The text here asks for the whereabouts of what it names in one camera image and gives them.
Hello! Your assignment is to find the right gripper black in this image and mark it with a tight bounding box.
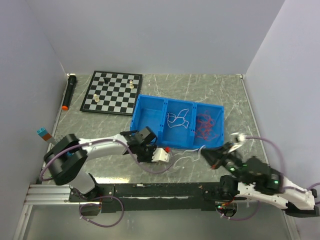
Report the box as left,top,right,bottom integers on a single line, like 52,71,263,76
196,140,249,185

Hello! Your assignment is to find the white cable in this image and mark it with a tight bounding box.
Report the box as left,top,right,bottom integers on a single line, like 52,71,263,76
172,144,207,171
166,107,191,130

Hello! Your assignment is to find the red orange cable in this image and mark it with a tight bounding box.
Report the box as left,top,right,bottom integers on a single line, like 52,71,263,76
194,109,218,141

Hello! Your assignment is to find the blue three-compartment bin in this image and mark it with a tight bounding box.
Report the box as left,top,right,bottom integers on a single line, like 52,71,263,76
130,94,225,150

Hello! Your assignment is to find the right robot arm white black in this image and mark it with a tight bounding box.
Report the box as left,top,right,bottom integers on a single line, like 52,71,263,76
200,142,320,218

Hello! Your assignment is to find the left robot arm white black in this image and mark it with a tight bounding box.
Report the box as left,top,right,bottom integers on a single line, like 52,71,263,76
39,127,169,201

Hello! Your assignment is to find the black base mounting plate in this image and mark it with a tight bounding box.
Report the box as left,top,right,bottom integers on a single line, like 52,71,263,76
68,182,247,214

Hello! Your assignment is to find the white chess piece upper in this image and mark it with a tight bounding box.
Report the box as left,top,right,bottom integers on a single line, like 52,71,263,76
129,80,135,89

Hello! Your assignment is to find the white chess piece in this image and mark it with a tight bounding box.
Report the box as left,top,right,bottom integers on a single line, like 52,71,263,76
93,94,100,103
129,80,135,89

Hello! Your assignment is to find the black white chessboard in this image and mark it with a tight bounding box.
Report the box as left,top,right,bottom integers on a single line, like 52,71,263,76
80,70,143,116

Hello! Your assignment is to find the white chess piece lower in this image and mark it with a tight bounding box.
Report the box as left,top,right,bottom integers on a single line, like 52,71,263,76
93,94,100,103

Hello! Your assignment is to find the black chess piece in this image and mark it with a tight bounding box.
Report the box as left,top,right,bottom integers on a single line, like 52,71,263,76
103,77,110,84

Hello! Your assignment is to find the black marker orange cap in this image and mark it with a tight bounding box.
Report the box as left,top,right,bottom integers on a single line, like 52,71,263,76
61,75,77,111

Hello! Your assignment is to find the blue brown toy block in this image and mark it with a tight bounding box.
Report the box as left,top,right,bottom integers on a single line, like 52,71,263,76
37,127,56,144

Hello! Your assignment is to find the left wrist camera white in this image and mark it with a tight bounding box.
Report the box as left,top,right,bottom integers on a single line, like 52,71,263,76
151,147,170,163

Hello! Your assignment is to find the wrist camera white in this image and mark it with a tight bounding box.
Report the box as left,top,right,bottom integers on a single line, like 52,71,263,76
229,132,247,152
151,147,170,163

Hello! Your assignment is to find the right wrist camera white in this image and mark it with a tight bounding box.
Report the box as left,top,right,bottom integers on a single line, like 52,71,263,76
229,132,247,152

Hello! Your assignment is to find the aluminium frame rail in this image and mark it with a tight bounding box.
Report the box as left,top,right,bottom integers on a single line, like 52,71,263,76
23,183,286,206

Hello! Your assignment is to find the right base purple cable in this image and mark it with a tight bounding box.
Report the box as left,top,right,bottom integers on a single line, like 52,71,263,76
217,199,263,223

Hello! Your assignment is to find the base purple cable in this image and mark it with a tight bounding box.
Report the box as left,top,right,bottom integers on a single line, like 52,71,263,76
78,194,125,228
217,199,263,223

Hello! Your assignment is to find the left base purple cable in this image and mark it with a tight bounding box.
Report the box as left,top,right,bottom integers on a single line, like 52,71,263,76
78,194,125,228

